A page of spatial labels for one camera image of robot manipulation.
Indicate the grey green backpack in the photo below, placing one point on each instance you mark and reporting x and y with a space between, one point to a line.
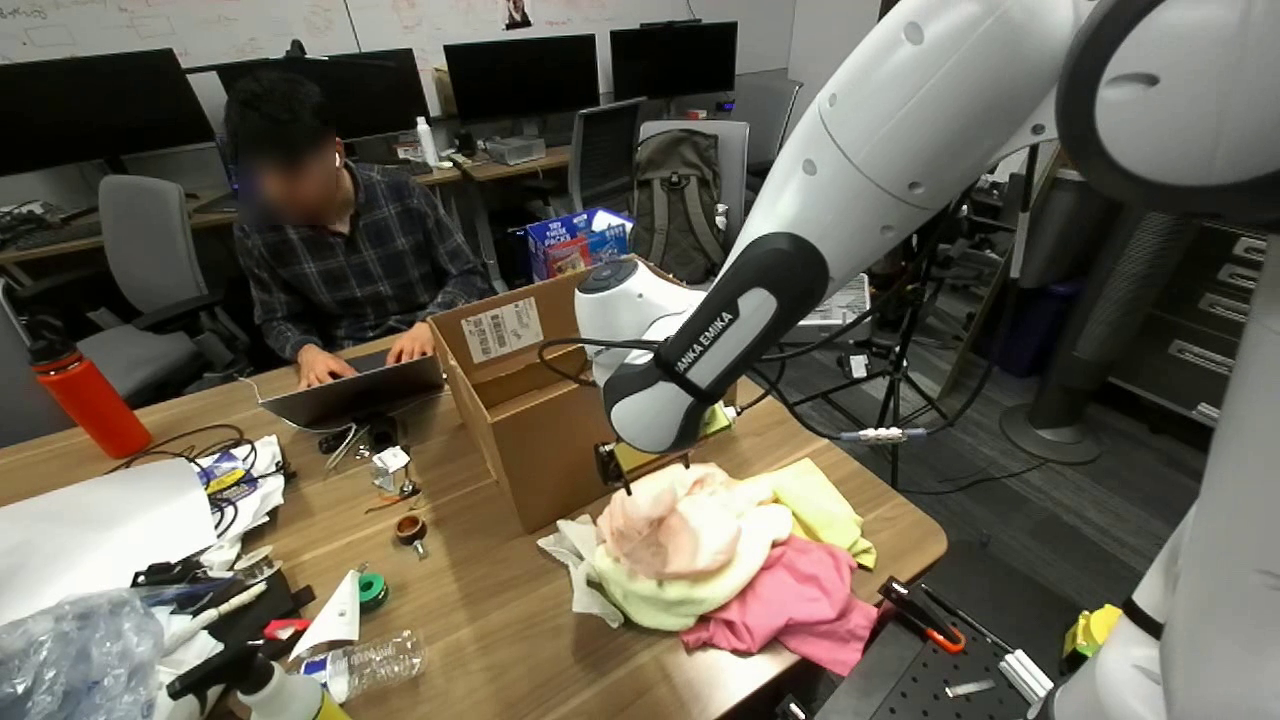
680 200

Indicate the grey cylindrical pillar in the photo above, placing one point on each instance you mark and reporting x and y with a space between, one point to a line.
1106 306

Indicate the white folded paper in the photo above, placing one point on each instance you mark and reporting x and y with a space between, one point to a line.
333 622

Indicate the dark office chair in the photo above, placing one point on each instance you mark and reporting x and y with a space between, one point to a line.
604 152

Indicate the large black monitor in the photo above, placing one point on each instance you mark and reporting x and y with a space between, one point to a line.
93 115

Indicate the green tape roll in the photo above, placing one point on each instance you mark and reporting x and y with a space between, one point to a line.
372 590

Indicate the clear plastic bag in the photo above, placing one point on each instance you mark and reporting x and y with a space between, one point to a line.
72 661

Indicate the white towel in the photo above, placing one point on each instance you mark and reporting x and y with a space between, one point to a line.
575 552

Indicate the yellow cloth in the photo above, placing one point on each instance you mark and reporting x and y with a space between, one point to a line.
823 507

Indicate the brown tape roll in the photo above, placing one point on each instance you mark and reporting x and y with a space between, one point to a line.
409 529

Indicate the red container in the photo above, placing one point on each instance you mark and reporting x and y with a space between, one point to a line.
102 406

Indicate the dark laptop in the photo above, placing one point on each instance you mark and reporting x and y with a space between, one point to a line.
360 393

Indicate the wooden office desk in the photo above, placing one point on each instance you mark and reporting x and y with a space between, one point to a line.
500 167

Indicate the blue snack bag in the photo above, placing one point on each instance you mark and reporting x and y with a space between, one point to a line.
575 243

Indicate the red and black hand tool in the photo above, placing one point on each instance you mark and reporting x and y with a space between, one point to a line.
921 619

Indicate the small white adapter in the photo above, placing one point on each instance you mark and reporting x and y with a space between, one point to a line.
390 460

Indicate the pink shirt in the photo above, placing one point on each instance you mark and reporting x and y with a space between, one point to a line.
802 604

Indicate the seated person in plaid shirt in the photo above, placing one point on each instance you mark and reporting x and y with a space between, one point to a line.
345 264

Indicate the brown cardboard box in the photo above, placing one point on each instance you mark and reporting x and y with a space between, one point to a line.
546 454

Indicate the black camera tripod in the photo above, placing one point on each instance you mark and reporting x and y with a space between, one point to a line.
897 346

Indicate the yellow object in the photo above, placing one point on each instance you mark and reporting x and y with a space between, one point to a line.
1095 631

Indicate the black drawer cabinet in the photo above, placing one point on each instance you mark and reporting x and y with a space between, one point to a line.
1202 334

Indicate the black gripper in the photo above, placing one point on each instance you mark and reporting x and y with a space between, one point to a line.
608 467

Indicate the cream white cloth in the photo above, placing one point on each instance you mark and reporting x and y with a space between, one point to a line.
667 601

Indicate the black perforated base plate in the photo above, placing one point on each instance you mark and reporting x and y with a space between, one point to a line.
894 686

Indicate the clear plastic bottle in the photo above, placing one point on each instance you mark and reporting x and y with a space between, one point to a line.
385 661

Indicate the peach colored shirt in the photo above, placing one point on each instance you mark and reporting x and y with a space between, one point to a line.
661 527

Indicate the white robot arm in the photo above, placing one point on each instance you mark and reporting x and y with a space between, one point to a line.
906 133

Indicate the pile of black tools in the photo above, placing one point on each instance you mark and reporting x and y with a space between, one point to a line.
245 626

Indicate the silver metal bar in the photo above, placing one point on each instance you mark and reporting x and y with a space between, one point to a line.
1024 672

